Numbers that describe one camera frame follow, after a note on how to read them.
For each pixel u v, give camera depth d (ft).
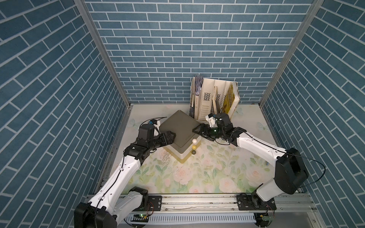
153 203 2.41
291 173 1.44
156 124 2.35
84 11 2.33
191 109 3.19
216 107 3.33
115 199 1.41
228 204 2.47
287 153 1.53
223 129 2.15
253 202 2.21
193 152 2.92
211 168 2.84
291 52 2.91
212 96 3.23
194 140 2.55
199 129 2.45
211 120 2.57
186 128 2.69
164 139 2.24
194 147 2.74
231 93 3.03
